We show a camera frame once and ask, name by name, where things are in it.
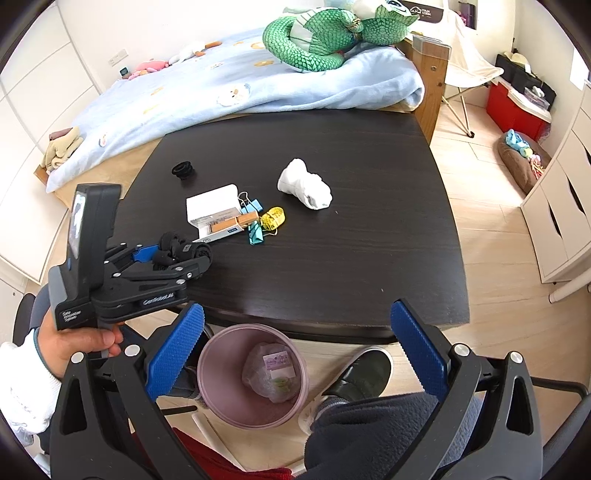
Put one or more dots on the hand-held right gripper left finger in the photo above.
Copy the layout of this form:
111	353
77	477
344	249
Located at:
178	350

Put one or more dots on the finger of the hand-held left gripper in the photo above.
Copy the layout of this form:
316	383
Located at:
143	253
184	270

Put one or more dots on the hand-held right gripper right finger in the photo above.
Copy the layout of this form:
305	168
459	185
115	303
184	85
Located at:
418	350

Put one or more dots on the pink plastic bin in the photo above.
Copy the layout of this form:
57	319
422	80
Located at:
221	369

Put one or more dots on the white cardboard box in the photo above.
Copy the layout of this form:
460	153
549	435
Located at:
212	203

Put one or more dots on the teal binder clip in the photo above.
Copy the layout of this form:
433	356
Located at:
255	234

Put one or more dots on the black round cap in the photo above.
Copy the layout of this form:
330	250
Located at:
183	170

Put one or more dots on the yellow measuring tape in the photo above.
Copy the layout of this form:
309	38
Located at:
272	219

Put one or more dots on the white tissue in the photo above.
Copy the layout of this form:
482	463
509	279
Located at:
304	184

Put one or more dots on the person's left forearm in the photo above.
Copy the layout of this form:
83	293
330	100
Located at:
23	383

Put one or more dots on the person's left hand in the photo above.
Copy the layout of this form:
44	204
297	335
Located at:
78	341

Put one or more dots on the person's left leg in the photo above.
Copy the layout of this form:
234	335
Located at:
187	385

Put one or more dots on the person's leg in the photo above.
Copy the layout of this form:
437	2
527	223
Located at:
369	438
187	385

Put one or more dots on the person's right shoe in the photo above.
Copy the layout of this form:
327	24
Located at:
364	374

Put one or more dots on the beige folded clothes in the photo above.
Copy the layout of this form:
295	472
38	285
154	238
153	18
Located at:
60	150

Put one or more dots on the wooden clothespin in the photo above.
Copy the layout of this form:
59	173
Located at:
249	218

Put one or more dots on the blue binder clip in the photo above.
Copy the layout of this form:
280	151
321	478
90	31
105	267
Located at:
253	204

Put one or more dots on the clear plastic bag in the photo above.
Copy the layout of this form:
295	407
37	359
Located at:
270	374

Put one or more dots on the person's right leg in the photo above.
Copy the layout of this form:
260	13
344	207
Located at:
369	438

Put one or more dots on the red cloth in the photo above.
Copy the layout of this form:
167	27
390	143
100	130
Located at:
203	457

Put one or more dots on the black office chair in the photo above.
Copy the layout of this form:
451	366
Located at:
27	318

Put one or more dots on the pink plush toy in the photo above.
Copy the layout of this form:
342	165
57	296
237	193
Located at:
147	69

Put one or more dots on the white cabinet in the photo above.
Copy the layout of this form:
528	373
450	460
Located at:
554	221

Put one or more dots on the white duck plush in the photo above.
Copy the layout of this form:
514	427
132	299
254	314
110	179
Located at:
187	53

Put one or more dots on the brown pet bed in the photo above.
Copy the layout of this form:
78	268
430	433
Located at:
517	164

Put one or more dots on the light blue soft toy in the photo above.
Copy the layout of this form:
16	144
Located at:
516	141

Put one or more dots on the red cooler box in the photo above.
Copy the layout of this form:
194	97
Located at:
501	106

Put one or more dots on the green snake plush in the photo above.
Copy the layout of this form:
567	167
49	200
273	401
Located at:
318	41

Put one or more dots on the black bag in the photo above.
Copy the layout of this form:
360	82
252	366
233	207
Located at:
512	74

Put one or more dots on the white folding chair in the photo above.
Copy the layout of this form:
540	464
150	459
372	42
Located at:
466	60

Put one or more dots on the light blue plush toy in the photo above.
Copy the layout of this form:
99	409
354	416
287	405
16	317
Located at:
339	3

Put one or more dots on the dark purple box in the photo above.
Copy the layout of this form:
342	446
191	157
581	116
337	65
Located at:
465	14

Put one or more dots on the black printed card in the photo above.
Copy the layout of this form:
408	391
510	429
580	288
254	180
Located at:
422	9

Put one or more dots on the white wall socket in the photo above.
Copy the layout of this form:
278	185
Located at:
117	56

